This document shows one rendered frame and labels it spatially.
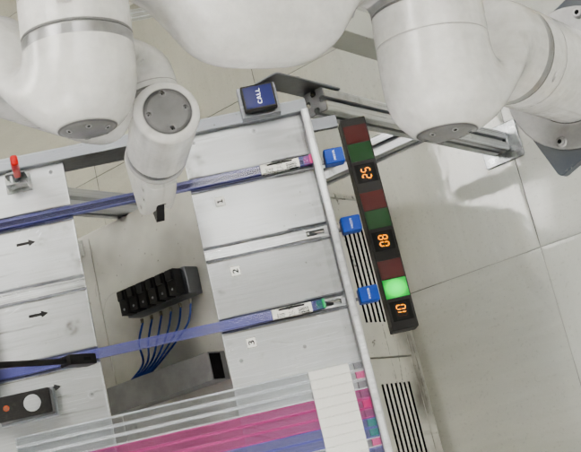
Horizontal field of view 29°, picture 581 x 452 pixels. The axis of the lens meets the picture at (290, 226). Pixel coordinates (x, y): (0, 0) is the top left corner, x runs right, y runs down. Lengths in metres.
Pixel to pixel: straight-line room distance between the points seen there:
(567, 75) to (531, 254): 0.97
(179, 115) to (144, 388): 0.75
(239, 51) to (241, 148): 0.67
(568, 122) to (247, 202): 0.50
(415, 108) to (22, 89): 0.40
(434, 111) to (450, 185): 1.27
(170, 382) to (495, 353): 0.72
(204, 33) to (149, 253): 1.07
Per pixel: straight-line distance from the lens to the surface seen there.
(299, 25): 1.09
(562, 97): 1.41
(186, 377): 1.96
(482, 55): 1.18
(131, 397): 2.06
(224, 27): 1.06
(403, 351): 2.33
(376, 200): 1.73
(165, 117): 1.41
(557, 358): 2.30
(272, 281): 1.68
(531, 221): 2.33
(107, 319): 2.17
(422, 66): 1.15
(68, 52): 0.99
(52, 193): 1.73
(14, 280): 1.71
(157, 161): 1.46
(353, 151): 1.75
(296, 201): 1.71
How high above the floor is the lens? 2.08
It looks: 52 degrees down
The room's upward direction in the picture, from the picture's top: 85 degrees counter-clockwise
